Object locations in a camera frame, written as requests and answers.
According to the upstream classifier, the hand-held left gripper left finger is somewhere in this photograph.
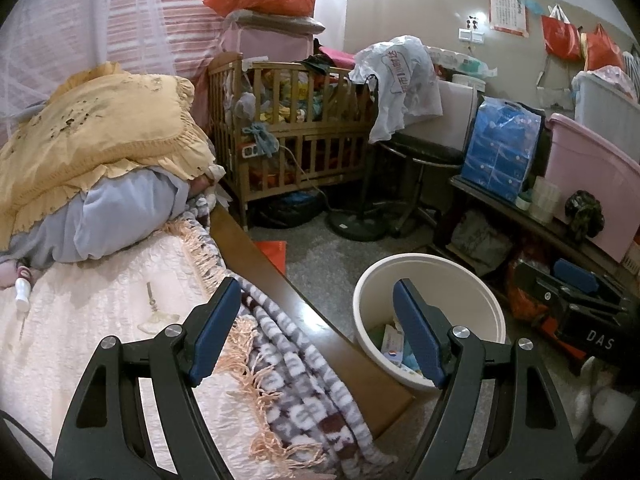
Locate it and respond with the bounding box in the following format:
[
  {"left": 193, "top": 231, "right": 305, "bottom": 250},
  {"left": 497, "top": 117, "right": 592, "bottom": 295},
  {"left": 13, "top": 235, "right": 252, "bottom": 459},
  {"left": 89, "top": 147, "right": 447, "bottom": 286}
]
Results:
[{"left": 52, "top": 276, "right": 243, "bottom": 480}]

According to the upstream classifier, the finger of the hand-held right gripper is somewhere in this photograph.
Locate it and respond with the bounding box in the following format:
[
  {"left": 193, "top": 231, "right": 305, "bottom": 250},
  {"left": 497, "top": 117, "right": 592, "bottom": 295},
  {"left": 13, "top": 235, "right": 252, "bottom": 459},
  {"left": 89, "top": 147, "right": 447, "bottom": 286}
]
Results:
[
  {"left": 515, "top": 262, "right": 631, "bottom": 313},
  {"left": 550, "top": 257, "right": 626, "bottom": 303}
]

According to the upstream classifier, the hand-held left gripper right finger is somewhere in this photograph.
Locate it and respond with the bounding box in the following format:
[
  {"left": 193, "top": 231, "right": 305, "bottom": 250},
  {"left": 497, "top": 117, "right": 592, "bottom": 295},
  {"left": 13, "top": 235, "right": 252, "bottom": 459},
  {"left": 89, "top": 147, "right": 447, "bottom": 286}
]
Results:
[{"left": 392, "top": 278, "right": 581, "bottom": 480}]

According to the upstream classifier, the white plastic bin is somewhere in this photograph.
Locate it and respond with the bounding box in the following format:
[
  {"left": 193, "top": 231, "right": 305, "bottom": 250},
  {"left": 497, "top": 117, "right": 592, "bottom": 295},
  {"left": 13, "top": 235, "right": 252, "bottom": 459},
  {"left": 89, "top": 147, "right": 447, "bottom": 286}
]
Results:
[{"left": 352, "top": 254, "right": 507, "bottom": 393}]

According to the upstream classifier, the orange plastic bag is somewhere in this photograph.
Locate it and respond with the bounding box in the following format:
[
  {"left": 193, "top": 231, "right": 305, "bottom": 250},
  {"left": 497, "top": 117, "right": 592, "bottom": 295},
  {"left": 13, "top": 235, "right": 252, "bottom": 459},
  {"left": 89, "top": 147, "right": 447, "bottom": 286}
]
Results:
[{"left": 505, "top": 247, "right": 586, "bottom": 356}]

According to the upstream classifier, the white printed carton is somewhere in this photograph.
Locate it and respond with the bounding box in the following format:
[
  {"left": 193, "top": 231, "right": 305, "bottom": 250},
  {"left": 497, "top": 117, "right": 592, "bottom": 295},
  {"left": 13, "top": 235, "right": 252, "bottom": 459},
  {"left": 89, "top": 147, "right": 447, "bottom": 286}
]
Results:
[{"left": 380, "top": 325, "right": 406, "bottom": 366}]

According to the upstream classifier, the camouflage cloth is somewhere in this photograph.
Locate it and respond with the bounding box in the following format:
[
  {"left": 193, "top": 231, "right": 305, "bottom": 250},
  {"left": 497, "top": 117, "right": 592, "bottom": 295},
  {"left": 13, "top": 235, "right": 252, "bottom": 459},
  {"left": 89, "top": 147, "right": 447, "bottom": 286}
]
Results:
[{"left": 565, "top": 190, "right": 606, "bottom": 243}]

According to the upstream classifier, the stack of clear cups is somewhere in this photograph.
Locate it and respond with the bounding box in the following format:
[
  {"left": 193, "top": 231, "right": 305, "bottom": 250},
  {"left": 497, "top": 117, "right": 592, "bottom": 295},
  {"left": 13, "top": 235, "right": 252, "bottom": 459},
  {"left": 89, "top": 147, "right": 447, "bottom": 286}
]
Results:
[{"left": 527, "top": 176, "right": 561, "bottom": 223}]

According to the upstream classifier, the grey bag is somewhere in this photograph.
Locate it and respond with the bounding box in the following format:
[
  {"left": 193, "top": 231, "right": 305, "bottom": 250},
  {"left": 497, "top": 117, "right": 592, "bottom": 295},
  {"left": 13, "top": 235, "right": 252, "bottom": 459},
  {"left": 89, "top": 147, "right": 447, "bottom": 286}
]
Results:
[{"left": 450, "top": 210, "right": 513, "bottom": 273}]

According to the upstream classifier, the low wooden bench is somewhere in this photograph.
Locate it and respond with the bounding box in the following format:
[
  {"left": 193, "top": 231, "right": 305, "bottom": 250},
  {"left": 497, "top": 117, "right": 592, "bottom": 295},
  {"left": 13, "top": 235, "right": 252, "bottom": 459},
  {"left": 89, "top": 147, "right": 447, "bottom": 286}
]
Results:
[{"left": 447, "top": 175, "right": 640, "bottom": 291}]

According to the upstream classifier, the red paper sheet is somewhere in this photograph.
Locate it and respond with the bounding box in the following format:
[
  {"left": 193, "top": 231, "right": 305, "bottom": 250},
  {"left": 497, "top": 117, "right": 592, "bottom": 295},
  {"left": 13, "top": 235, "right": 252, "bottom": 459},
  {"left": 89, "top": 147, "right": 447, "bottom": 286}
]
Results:
[{"left": 254, "top": 241, "right": 289, "bottom": 276}]

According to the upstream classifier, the brown white patterned blanket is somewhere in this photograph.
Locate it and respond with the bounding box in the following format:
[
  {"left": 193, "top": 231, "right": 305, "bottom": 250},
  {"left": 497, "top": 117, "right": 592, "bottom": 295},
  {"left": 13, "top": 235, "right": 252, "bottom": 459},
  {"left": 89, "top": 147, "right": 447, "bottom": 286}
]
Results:
[{"left": 177, "top": 200, "right": 401, "bottom": 480}]

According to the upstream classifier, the pink storage tub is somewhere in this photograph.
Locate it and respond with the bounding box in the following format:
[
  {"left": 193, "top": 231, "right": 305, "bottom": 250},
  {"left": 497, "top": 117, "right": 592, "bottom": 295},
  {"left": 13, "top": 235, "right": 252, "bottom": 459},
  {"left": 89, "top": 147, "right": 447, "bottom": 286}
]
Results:
[{"left": 544, "top": 112, "right": 640, "bottom": 263}]

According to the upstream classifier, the black fan base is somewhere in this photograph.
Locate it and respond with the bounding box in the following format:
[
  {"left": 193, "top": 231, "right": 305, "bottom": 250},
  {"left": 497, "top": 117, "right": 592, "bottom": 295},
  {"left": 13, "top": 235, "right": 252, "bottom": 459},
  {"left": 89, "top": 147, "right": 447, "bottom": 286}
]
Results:
[{"left": 327, "top": 205, "right": 388, "bottom": 241}]

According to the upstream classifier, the pink quilted blanket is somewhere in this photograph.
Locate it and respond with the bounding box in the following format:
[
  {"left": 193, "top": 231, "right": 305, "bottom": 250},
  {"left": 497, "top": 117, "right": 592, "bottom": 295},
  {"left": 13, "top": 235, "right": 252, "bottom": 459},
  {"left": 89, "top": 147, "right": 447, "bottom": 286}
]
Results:
[{"left": 0, "top": 232, "right": 281, "bottom": 480}]

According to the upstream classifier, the dark bag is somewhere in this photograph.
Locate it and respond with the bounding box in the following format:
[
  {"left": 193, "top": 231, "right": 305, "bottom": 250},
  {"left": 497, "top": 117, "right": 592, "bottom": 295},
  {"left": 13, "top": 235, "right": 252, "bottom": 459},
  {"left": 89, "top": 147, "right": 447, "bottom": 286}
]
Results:
[{"left": 260, "top": 192, "right": 326, "bottom": 228}]

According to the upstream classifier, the blue tissue pack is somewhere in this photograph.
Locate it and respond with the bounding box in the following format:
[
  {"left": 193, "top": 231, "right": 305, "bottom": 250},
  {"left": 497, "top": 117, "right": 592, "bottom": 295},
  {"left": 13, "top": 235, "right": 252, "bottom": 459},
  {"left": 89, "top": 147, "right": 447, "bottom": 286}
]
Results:
[{"left": 460, "top": 97, "right": 546, "bottom": 203}]

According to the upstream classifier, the grey quilt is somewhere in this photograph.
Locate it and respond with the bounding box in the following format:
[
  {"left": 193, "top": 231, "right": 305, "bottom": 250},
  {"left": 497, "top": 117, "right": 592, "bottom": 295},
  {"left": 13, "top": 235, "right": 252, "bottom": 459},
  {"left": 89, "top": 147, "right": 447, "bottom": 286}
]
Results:
[{"left": 0, "top": 165, "right": 193, "bottom": 266}]

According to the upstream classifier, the white storage tub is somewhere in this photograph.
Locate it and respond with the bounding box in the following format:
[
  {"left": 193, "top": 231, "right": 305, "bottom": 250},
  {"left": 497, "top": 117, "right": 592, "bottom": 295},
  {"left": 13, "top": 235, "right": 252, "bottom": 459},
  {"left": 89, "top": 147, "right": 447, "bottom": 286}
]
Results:
[{"left": 572, "top": 67, "right": 640, "bottom": 133}]

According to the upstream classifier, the black swivel chair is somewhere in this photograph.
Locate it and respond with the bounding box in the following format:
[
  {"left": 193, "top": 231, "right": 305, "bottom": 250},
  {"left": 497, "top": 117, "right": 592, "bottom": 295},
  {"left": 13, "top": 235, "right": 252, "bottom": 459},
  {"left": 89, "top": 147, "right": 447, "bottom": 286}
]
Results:
[{"left": 375, "top": 80, "right": 478, "bottom": 238}]

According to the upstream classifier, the white bottle pink cap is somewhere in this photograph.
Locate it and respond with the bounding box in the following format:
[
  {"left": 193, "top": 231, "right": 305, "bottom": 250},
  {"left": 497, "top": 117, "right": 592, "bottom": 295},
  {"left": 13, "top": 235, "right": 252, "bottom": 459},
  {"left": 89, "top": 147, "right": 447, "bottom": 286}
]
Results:
[{"left": 14, "top": 265, "right": 33, "bottom": 316}]

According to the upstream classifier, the blue knotted cloth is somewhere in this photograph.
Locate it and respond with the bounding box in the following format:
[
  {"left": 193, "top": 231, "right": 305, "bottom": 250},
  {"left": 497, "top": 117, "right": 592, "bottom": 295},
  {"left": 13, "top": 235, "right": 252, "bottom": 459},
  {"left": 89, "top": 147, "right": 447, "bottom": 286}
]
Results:
[{"left": 242, "top": 122, "right": 281, "bottom": 158}]

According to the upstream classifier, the wooden baby crib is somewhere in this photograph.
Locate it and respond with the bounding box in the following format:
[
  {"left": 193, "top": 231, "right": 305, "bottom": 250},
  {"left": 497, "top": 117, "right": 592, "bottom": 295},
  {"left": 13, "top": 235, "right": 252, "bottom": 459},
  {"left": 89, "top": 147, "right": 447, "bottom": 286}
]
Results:
[{"left": 207, "top": 51, "right": 378, "bottom": 231}]

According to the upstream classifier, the pink thermos bottle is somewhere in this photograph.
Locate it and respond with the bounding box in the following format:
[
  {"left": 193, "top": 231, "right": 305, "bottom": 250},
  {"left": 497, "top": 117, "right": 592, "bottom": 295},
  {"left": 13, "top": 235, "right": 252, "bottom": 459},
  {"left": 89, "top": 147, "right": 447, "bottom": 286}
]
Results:
[{"left": 0, "top": 260, "right": 38, "bottom": 288}]

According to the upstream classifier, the red shopping bag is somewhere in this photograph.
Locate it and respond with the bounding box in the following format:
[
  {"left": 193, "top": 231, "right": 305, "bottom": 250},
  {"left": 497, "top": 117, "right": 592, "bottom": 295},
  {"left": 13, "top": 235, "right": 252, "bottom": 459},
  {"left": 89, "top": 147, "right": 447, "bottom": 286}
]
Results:
[
  {"left": 582, "top": 22, "right": 626, "bottom": 73},
  {"left": 540, "top": 5, "right": 583, "bottom": 63}
]

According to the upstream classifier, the white wrapped tissue pack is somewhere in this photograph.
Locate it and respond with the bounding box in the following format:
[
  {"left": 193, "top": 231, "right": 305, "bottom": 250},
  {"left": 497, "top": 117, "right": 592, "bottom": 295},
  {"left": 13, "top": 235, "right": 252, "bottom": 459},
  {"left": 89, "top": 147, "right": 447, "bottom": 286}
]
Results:
[{"left": 425, "top": 45, "right": 496, "bottom": 78}]

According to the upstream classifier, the yellow frilled pillow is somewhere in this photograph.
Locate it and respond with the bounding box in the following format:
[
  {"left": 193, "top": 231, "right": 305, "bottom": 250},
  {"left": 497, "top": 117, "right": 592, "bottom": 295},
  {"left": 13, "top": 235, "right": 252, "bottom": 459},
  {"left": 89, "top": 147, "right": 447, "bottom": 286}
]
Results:
[{"left": 0, "top": 61, "right": 218, "bottom": 251}]

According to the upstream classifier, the white plastic bag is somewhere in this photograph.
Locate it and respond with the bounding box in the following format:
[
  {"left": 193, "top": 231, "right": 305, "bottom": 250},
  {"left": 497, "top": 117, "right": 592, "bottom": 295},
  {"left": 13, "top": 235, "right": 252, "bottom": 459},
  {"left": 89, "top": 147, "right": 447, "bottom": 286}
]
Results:
[{"left": 348, "top": 35, "right": 444, "bottom": 143}]

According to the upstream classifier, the pile of colourful clothes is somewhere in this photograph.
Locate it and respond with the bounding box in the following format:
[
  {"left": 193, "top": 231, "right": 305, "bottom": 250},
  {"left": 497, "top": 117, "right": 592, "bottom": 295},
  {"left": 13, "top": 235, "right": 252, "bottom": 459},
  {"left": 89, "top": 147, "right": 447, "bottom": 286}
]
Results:
[{"left": 227, "top": 55, "right": 361, "bottom": 126}]

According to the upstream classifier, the pink fabric storage box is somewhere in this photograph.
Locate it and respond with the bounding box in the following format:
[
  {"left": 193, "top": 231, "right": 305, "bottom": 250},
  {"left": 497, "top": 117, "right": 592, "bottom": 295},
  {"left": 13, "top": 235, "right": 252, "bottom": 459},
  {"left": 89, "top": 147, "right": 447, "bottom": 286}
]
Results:
[{"left": 222, "top": 25, "right": 316, "bottom": 63}]

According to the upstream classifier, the pink striped curtain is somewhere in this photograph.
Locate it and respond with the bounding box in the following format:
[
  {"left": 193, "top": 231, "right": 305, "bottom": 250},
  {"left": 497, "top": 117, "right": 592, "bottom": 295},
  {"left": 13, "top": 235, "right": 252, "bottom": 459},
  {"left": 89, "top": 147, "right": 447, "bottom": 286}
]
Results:
[{"left": 100, "top": 0, "right": 321, "bottom": 81}]

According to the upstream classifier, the white mosquito net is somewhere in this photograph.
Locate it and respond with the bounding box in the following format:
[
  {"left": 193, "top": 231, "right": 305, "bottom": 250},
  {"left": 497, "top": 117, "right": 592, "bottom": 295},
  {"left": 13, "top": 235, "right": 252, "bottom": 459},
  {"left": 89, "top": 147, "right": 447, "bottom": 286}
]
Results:
[{"left": 0, "top": 0, "right": 211, "bottom": 126}]

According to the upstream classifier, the brown wooden bed frame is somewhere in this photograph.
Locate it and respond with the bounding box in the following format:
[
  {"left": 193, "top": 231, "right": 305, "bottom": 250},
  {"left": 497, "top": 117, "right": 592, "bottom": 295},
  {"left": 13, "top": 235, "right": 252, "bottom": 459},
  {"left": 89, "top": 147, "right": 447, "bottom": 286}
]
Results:
[{"left": 210, "top": 205, "right": 416, "bottom": 441}]

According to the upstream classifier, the black cable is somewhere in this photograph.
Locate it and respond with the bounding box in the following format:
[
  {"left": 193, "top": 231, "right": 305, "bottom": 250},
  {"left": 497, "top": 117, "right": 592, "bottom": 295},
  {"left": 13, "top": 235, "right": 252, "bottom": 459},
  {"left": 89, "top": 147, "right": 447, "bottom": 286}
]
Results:
[{"left": 0, "top": 407, "right": 56, "bottom": 461}]

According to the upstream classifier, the red white wall poster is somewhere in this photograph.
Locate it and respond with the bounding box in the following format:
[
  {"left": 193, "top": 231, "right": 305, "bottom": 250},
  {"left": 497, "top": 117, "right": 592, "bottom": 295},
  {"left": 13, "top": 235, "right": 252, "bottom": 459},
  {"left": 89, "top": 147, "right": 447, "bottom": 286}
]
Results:
[{"left": 489, "top": 0, "right": 531, "bottom": 38}]

